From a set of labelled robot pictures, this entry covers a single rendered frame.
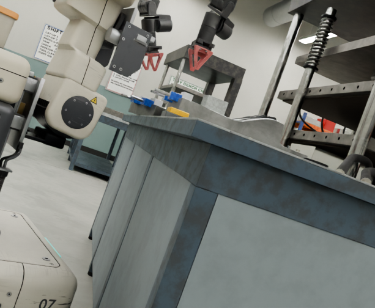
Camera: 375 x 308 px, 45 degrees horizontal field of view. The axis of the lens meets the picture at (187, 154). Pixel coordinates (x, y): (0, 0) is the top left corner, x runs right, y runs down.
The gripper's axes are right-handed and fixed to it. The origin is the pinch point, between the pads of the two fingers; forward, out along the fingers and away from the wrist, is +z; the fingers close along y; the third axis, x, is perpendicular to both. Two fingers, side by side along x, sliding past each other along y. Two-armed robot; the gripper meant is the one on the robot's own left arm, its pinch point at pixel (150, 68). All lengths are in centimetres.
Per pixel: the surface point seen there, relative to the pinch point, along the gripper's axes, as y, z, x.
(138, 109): 2.4, 16.6, 5.5
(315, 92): -4, 20, -99
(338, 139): -38, 35, -75
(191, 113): -43.2, 11.6, 9.3
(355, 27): 18, -12, -157
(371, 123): -61, 23, -64
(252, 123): -52, 16, -10
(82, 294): -1, 92, 39
